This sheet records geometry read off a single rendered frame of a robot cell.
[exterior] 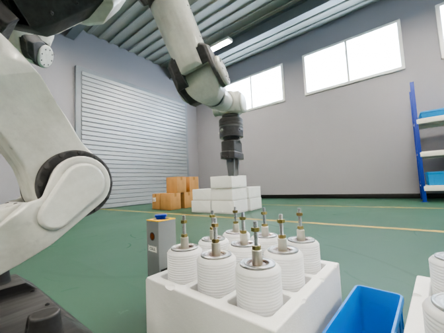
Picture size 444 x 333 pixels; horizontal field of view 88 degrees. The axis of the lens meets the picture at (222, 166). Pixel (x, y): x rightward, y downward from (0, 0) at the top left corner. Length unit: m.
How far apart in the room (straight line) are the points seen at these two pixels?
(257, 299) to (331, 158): 5.32
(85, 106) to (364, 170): 6.04
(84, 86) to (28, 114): 5.50
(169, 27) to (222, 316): 0.62
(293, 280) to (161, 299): 0.33
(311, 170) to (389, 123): 1.75
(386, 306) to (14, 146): 0.92
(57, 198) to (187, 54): 0.40
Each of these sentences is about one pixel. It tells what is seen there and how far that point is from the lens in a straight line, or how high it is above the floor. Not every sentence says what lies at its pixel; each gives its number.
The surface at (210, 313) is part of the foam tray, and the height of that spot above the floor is 0.16.
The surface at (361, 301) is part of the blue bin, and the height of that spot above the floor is 0.08.
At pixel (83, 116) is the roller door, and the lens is 5.87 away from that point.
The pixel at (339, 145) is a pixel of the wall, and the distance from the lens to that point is 5.72.
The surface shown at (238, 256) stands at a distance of 0.66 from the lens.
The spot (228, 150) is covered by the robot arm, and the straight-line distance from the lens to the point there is 0.79.
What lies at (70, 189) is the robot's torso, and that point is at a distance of 0.53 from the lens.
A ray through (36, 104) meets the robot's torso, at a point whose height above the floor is 0.59.
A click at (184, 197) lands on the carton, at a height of 0.20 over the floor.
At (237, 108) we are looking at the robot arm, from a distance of 0.80.
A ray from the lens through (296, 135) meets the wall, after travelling 6.02.
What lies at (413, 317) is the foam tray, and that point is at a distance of 0.58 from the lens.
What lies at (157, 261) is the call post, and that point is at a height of 0.18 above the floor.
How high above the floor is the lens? 0.42
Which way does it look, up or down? 4 degrees up
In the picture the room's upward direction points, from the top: 3 degrees counter-clockwise
